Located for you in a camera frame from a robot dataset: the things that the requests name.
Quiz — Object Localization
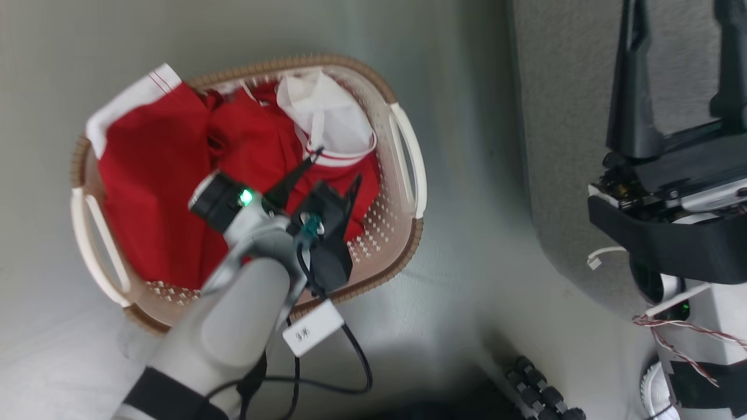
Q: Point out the teal cable connector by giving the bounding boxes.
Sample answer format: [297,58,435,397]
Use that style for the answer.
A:
[294,213,325,247]

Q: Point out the short white cable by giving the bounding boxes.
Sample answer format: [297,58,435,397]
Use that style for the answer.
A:
[587,246,629,271]

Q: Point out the thin black cable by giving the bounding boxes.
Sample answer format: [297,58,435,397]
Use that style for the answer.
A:
[204,242,374,420]

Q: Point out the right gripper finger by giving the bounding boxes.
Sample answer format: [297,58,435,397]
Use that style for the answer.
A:
[607,0,663,161]
[709,0,747,126]

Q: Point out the red garment with white trim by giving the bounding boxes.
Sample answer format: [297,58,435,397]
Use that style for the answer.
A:
[86,63,381,291]

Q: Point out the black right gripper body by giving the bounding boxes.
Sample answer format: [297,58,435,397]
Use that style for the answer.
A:
[588,120,747,284]

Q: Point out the white paper label tag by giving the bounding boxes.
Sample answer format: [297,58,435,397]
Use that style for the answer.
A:
[282,300,345,358]

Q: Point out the black ribbed hose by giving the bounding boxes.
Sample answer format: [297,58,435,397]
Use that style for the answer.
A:
[505,356,587,420]

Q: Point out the red white twisted wires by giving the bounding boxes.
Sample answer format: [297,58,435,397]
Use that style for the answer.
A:
[633,315,747,387]

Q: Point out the beige perforated laundry basket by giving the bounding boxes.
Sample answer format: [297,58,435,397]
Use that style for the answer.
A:
[70,54,428,336]

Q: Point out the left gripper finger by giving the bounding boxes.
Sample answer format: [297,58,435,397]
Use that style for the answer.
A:
[341,175,362,225]
[264,149,323,212]

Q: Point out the white cloth piece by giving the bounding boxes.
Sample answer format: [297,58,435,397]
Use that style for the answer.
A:
[275,70,378,167]

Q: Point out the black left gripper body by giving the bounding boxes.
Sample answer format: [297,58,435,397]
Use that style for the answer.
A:
[289,182,354,294]

